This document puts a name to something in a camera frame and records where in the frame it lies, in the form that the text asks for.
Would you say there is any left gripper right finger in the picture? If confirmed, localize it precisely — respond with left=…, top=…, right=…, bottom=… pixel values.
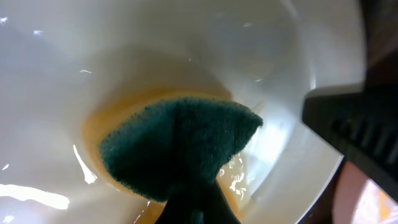
left=302, top=85, right=397, bottom=200

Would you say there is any cream white plate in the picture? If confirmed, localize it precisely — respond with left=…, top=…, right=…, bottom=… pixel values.
left=1, top=0, right=364, bottom=223

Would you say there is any white plate with yellow stain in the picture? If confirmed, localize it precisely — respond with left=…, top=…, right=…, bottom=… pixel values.
left=332, top=162, right=397, bottom=224

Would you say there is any green and yellow sponge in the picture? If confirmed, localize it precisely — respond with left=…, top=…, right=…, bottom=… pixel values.
left=82, top=90, right=263, bottom=206

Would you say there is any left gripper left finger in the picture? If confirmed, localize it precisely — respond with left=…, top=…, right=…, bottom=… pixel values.
left=155, top=182, right=240, bottom=224

